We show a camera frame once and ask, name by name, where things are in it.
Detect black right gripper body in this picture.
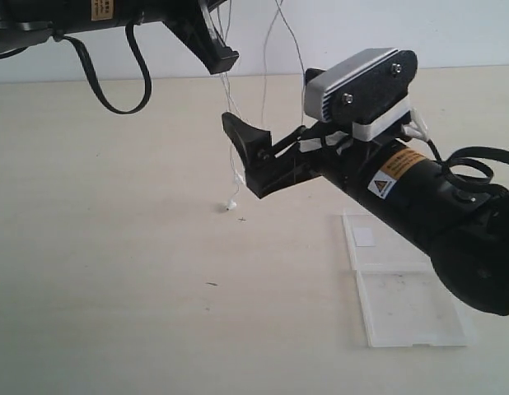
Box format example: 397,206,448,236
262,123,386,193

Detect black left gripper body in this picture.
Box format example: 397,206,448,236
156,0,222,45

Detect white wired earphones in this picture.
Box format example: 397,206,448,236
212,0,307,213

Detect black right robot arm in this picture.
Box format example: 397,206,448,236
222,113,509,316

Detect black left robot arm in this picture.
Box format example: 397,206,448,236
0,0,239,75

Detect white sticker in case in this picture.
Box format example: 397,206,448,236
353,227,376,248

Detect clear plastic hinged case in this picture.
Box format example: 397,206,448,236
342,210,475,348

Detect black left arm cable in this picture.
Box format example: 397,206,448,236
52,20,152,115

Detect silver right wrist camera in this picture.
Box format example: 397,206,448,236
304,48,418,142

